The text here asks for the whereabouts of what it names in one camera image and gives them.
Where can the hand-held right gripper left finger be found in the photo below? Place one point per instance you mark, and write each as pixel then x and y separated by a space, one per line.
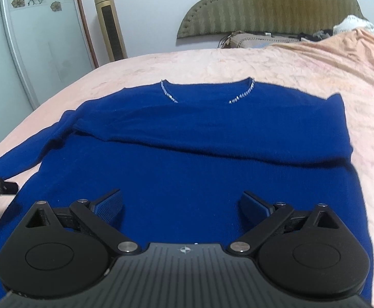
pixel 110 206

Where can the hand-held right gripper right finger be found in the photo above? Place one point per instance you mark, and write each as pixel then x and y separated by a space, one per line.
pixel 254 207

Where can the blue knit sweater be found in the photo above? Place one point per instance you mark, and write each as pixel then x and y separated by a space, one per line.
pixel 190 154

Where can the pink bed sheet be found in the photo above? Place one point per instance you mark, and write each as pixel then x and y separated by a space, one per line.
pixel 206 64

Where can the floral sliding wardrobe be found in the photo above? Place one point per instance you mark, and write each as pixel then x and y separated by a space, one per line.
pixel 45 38

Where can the dark cloth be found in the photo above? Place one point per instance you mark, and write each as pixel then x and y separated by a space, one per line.
pixel 315 36

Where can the gold tower fan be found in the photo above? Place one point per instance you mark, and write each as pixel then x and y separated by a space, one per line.
pixel 110 22

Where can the olive padded headboard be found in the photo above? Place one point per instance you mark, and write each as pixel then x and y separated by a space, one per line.
pixel 264 3

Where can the white knit cloth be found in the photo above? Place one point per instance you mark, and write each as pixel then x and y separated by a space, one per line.
pixel 357 24

